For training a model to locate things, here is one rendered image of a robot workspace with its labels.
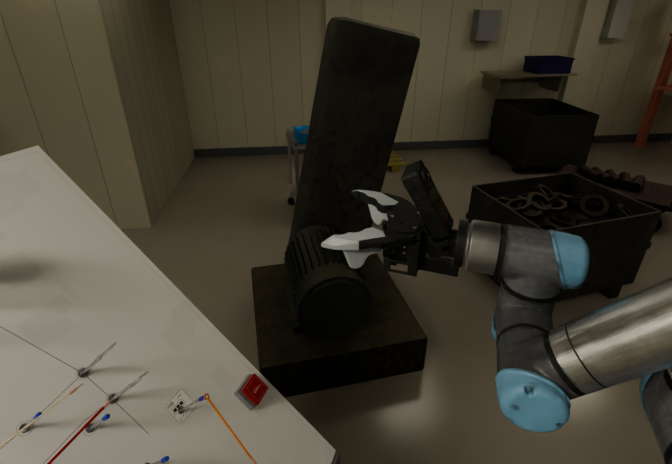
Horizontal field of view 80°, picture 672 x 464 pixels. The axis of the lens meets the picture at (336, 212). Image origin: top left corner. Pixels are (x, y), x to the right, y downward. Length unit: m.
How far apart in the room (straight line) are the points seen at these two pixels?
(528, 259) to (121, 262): 0.82
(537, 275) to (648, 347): 0.15
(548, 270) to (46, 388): 0.82
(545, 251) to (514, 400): 0.19
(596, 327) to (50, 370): 0.84
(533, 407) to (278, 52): 5.40
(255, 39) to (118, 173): 2.59
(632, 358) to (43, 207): 1.03
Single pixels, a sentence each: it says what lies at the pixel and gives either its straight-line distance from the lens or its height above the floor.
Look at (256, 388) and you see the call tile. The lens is 1.02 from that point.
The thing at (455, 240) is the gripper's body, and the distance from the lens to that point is 0.60.
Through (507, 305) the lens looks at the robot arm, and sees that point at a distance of 0.64.
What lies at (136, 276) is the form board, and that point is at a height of 1.33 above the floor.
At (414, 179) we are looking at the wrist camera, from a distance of 0.55.
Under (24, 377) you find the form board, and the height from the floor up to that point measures 1.31.
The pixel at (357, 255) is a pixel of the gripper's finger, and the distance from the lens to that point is 0.59.
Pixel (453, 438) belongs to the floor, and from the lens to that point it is 2.32.
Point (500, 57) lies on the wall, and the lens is 6.42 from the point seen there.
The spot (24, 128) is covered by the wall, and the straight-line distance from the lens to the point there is 4.28.
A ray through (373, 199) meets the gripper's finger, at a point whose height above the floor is 1.59.
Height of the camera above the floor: 1.86
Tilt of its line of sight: 27 degrees down
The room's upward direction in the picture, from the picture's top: straight up
